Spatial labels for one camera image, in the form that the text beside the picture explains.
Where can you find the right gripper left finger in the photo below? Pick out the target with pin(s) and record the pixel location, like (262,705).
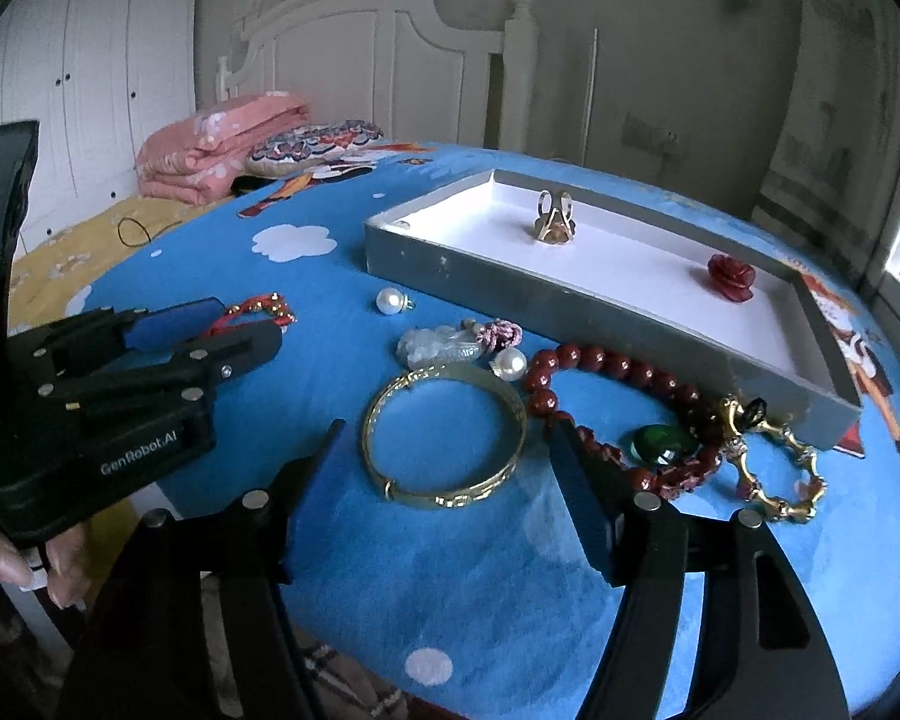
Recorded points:
(145,652)

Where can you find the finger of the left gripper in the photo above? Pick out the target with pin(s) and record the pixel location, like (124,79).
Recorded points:
(117,331)
(202,364)

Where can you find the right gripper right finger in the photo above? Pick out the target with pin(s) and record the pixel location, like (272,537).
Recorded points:
(717,598)

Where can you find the white pearl earring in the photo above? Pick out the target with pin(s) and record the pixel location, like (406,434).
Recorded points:
(392,301)

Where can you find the white jade pendant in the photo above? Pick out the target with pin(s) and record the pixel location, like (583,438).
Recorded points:
(425,347)

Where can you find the gold bangle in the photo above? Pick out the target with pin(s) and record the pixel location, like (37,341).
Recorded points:
(443,437)

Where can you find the gold ring cluster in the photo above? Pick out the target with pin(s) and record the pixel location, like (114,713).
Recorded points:
(555,223)

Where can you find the grey white jewelry tray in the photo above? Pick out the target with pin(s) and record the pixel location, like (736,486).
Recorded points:
(633,280)

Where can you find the yellow floral bed sheet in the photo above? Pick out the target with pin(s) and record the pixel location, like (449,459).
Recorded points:
(53,281)

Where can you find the folded pink blanket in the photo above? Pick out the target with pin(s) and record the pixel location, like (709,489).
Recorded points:
(195,161)

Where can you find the patterned round cushion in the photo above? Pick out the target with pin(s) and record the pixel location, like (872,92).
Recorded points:
(309,144)

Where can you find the blue cartoon bed cover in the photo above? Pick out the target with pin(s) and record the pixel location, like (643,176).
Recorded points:
(492,611)

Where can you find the white wardrobe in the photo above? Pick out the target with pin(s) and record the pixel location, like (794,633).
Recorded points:
(98,77)

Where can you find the white wooden headboard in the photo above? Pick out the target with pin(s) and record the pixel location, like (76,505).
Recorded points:
(395,63)

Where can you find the red rose ornament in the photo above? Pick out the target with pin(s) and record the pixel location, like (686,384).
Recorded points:
(732,277)

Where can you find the grey patterned curtain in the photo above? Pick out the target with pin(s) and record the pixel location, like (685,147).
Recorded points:
(832,189)

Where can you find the thin metal pole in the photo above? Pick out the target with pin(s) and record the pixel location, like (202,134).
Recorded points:
(589,96)

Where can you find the wall power socket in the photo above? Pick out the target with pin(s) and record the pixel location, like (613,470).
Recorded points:
(652,139)

